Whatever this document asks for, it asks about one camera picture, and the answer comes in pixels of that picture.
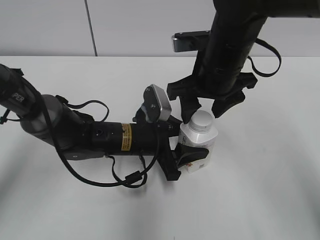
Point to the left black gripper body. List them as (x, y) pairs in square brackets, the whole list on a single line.
[(153, 139)]

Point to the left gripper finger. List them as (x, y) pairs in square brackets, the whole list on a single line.
[(184, 154)]

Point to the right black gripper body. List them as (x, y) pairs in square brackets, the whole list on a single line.
[(190, 87)]

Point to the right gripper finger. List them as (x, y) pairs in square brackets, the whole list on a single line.
[(189, 105), (220, 106)]

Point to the white bottle cap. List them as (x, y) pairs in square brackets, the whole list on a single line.
[(201, 121)]

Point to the white yili changqing bottle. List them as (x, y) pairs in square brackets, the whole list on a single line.
[(198, 135)]

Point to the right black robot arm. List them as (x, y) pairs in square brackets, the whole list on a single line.
[(222, 52)]

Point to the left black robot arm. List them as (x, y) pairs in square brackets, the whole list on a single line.
[(77, 136)]

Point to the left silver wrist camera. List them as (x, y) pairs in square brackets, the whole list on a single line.
[(156, 105)]

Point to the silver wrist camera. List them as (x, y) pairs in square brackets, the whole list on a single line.
[(190, 41), (156, 105)]

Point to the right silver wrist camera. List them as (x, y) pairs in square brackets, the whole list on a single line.
[(190, 41)]

